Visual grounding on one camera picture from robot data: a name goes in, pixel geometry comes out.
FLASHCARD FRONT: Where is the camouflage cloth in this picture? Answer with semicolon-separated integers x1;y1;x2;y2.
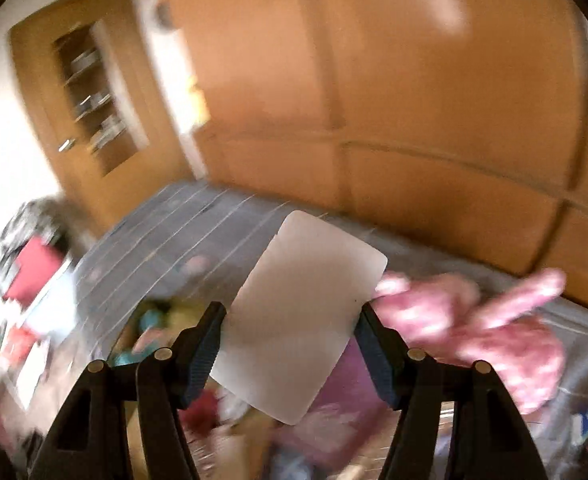
0;197;75;261

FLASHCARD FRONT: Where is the wooden wardrobe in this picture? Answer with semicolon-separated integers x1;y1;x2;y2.
129;0;588;306

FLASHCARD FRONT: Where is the wooden door with shelf niche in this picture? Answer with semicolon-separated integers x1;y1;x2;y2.
9;0;195;241

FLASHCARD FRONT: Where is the red bag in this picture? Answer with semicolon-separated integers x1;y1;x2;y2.
1;237;72;306

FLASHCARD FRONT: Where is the purple box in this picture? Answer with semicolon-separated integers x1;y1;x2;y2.
274;345;400;471

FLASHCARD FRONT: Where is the pink spotted plush toy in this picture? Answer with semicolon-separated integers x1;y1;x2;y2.
374;267;570;416

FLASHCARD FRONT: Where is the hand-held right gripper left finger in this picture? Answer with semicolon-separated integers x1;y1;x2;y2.
29;301;227;480

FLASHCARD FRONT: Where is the white card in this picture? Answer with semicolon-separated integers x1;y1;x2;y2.
209;210;389;425

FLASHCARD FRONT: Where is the bed with grey checked sheet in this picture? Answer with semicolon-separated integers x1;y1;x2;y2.
59;180;588;480

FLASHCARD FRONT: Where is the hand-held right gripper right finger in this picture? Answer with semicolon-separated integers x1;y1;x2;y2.
354;305;550;480

